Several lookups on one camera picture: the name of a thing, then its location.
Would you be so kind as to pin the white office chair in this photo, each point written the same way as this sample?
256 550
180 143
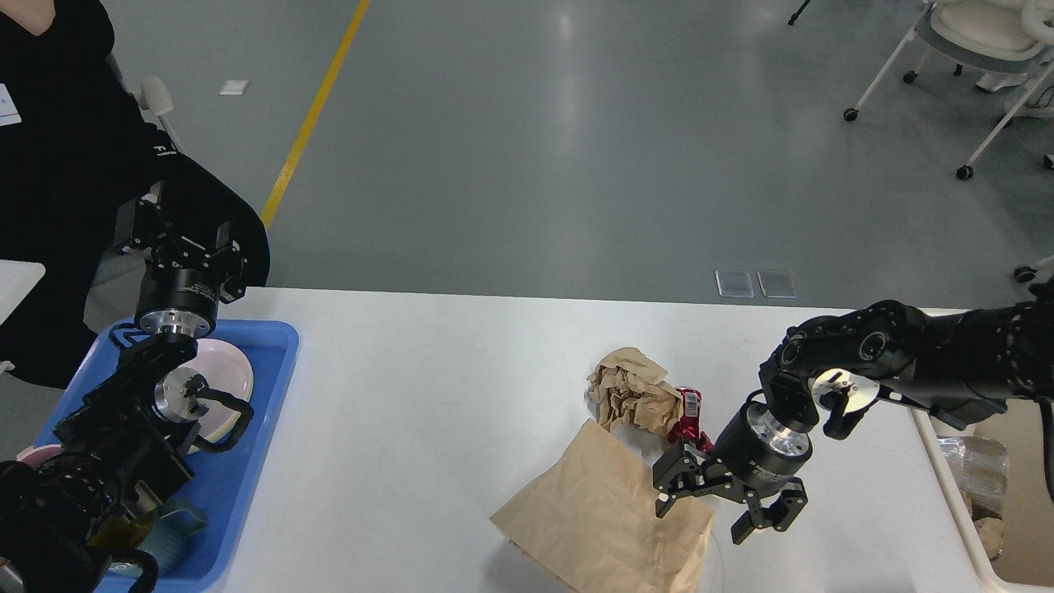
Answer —
999 37

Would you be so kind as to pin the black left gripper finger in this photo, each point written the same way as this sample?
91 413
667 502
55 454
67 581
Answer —
225 266
163 226

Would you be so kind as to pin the person in black clothes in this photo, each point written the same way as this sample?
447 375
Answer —
75 148

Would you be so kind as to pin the left clear floor plate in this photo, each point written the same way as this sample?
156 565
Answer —
734 284

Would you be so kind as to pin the teal mug yellow inside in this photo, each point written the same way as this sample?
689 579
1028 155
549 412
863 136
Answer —
164 533

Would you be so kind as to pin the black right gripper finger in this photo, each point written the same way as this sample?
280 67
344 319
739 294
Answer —
779 516
683 471

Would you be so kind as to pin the blue plastic tray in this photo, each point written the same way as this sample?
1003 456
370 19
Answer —
224 484

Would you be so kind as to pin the white table corner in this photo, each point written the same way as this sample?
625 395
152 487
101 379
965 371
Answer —
17 279

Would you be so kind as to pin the pink plate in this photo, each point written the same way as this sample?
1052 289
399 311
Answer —
226 368

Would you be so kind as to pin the white plastic bin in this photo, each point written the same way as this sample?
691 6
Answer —
1013 494

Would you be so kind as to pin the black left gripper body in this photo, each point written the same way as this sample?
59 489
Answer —
178 300

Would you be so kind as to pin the silver foil wrapper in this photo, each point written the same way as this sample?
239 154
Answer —
980 470

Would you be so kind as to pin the crushed red soda can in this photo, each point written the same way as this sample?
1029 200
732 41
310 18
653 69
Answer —
688 425

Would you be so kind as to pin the white chair leg caster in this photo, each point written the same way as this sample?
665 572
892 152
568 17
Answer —
1027 273

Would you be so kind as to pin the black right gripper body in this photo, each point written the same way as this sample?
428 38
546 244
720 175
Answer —
759 451

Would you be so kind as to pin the brown paper bag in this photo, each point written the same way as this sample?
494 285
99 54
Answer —
589 522

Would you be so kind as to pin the crumpled brown napkin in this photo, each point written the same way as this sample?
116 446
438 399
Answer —
991 532

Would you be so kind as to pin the pink mug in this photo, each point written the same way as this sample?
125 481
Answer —
36 456

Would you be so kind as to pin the clear floor plate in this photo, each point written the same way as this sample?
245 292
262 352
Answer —
734 284
777 284

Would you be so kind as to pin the white paper scrap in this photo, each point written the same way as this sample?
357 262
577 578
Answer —
234 87

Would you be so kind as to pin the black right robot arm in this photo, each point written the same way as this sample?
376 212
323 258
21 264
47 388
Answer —
831 370

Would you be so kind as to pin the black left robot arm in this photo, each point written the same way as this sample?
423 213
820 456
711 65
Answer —
124 451

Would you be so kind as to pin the brown paper ball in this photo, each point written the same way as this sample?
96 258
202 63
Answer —
629 388

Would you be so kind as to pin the right clear floor plate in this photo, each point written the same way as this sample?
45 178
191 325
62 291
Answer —
777 284

